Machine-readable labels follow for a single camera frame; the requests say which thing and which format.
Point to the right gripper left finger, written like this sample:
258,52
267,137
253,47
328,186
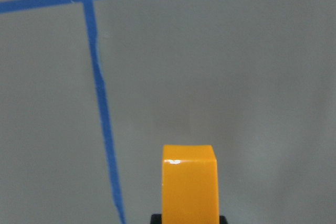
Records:
156,219

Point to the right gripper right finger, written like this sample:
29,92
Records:
222,220

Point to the orange block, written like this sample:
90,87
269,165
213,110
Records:
189,184

